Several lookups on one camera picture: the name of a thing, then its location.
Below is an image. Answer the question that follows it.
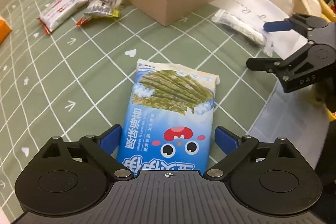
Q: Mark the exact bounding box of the clear plastic wrapped packet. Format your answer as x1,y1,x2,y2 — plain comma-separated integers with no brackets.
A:
211,10,273,57

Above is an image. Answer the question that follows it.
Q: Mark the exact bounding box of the white red snack packet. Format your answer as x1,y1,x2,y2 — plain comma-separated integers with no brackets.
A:
38,0,90,35

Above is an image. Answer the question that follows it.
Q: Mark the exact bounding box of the yellow snack packet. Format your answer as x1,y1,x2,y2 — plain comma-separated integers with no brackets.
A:
76,0,123,26

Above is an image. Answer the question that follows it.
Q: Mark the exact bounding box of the orange tissue box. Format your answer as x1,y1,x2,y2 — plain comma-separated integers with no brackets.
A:
0,16,12,44

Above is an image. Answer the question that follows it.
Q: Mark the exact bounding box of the blue seaweed snack packet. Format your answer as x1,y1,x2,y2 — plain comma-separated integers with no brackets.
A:
117,59,220,174

